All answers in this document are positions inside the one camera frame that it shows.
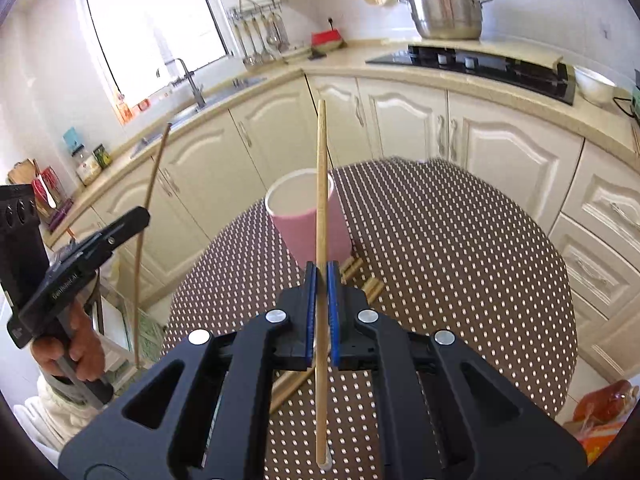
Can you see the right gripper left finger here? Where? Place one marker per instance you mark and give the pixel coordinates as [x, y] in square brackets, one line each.
[201, 412]

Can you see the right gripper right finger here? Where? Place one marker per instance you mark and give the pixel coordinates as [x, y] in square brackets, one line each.
[443, 411]

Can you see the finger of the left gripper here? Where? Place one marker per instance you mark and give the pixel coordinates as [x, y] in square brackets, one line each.
[124, 228]

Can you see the person's left hand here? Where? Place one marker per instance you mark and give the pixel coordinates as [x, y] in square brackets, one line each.
[85, 349]

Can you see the glass jar white lid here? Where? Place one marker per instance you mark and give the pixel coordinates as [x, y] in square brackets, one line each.
[87, 166]

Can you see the small green tin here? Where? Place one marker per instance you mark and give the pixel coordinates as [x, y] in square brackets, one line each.
[103, 157]

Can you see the orange snack bag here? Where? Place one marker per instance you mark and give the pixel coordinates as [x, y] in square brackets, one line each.
[600, 415]

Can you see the steel faucet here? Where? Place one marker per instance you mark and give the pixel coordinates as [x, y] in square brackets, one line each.
[187, 76]

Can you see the brown polka dot tablecloth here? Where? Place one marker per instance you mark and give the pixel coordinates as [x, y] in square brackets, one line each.
[452, 252]

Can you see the pink utensil holder cup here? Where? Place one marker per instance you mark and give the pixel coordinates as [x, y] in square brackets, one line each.
[291, 204]

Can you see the steel sink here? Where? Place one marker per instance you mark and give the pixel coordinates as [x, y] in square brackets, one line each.
[237, 85]

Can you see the window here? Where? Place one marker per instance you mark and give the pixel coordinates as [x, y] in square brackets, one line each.
[148, 44]

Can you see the hanging utensil rack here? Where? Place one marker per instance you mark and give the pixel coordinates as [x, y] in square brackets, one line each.
[260, 31]

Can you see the red container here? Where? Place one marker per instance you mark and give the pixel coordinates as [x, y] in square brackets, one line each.
[326, 41]

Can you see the black gas stove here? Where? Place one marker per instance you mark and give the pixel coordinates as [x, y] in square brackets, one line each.
[557, 82]

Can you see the white ceramic bowl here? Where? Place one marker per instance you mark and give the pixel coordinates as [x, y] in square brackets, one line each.
[594, 87]

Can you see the stainless steel steamer pot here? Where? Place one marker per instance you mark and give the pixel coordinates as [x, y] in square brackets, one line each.
[448, 19]

